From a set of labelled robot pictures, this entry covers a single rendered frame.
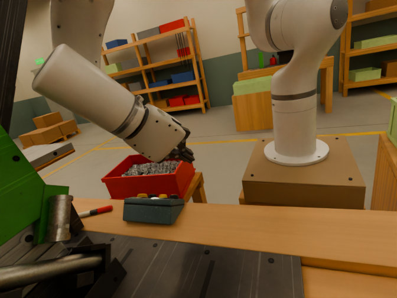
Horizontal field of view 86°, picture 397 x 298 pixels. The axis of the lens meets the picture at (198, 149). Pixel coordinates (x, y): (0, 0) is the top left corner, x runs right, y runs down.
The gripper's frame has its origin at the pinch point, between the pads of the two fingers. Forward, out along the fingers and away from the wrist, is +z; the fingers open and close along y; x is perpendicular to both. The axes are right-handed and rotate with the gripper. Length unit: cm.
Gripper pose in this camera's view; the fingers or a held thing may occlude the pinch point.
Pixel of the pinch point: (185, 154)
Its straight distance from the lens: 52.0
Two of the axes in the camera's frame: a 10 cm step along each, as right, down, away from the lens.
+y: -7.0, 6.8, 2.2
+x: 3.4, 5.9, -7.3
